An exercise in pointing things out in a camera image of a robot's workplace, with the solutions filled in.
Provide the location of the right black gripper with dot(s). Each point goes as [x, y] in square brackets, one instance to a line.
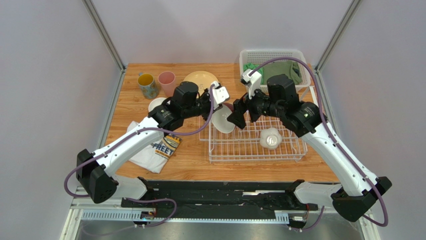
[242, 108]

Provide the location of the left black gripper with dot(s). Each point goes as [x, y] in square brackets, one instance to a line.
[206, 96]

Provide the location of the dark red ceramic bowl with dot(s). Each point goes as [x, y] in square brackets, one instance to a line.
[219, 119]

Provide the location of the cream yellow plate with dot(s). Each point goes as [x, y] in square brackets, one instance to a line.
[203, 79]

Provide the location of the orange ceramic bowl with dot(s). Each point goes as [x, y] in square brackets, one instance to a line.
[155, 103]

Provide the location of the pink plastic cup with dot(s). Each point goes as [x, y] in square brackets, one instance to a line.
[167, 81]

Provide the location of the blue butterfly ceramic mug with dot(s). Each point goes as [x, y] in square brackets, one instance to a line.
[148, 85]

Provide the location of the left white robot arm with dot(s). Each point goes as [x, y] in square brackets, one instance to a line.
[96, 171]

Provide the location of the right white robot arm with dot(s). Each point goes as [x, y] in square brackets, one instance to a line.
[358, 189]

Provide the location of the bright green towel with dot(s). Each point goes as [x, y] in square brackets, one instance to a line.
[251, 66]

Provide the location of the white ceramic jar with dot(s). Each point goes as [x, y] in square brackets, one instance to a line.
[270, 138]

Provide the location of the white plastic laundry basket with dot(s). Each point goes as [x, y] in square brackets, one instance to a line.
[259, 56]

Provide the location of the olive green shirt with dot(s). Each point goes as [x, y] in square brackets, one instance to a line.
[289, 68]

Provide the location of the white printed t-shirt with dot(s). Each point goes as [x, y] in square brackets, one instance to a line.
[155, 156]

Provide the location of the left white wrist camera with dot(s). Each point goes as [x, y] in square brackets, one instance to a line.
[219, 94]

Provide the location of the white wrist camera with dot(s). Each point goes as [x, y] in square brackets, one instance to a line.
[251, 82]
[219, 94]

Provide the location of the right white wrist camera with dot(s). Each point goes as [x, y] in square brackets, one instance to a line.
[251, 82]

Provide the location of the white wire dish rack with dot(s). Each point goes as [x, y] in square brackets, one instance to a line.
[244, 144]

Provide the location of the right aluminium frame post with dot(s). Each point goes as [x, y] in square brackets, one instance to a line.
[338, 33]

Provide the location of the aluminium frame post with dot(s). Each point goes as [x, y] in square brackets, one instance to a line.
[338, 33]
[97, 20]

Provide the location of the left aluminium frame post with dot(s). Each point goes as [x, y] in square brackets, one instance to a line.
[97, 20]

